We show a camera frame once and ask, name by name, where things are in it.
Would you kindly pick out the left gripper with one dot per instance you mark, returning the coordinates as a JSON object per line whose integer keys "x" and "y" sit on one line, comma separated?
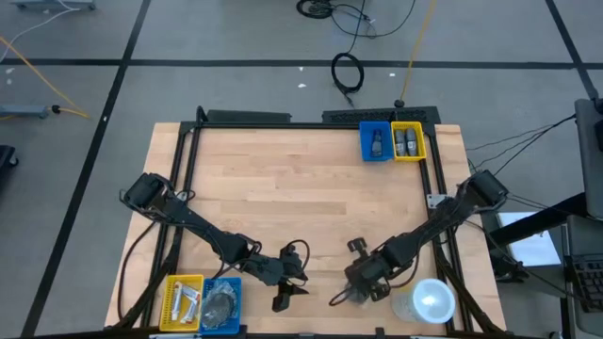
{"x": 273, "y": 270}

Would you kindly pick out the Crest white purple toothpaste tube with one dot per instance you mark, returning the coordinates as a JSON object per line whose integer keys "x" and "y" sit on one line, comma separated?
{"x": 192, "y": 294}

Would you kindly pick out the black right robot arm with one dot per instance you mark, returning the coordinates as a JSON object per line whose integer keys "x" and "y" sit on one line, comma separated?
{"x": 447, "y": 216}

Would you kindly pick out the black caster wheel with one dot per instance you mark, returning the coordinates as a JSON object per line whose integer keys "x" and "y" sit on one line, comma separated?
{"x": 5, "y": 157}

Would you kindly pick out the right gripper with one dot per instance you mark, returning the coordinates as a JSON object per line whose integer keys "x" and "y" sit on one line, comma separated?
{"x": 374, "y": 268}

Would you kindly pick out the blue plastic basket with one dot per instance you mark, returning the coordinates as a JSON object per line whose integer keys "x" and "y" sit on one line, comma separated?
{"x": 365, "y": 141}
{"x": 235, "y": 329}

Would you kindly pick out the grey monitor back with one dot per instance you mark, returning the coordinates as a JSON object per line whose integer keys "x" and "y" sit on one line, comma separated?
{"x": 591, "y": 155}

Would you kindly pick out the yellow plastic basket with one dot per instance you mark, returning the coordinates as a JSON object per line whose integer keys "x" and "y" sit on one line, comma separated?
{"x": 165, "y": 306}
{"x": 421, "y": 141}

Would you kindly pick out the grey toiletry bottle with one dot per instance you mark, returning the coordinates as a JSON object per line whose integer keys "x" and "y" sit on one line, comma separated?
{"x": 400, "y": 142}

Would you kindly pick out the grey metal stand foot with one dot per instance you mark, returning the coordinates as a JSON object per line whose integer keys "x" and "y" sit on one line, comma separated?
{"x": 52, "y": 4}
{"x": 23, "y": 111}

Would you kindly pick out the white yellow wipes canister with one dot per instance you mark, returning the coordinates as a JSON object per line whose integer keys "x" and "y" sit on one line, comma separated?
{"x": 426, "y": 301}

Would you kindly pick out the black laptop keyboard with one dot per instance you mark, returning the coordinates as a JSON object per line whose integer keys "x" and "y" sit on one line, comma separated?
{"x": 586, "y": 278}

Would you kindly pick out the white blue toothpaste tube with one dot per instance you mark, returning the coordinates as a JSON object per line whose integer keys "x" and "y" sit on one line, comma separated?
{"x": 189, "y": 314}

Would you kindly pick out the white paper sheet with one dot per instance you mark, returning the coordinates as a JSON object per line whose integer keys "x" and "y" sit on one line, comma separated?
{"x": 532, "y": 245}

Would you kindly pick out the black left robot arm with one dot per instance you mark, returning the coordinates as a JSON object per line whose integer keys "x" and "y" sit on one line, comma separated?
{"x": 198, "y": 226}

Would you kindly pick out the black desk leg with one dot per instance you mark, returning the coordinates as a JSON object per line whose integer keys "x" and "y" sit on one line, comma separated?
{"x": 537, "y": 221}

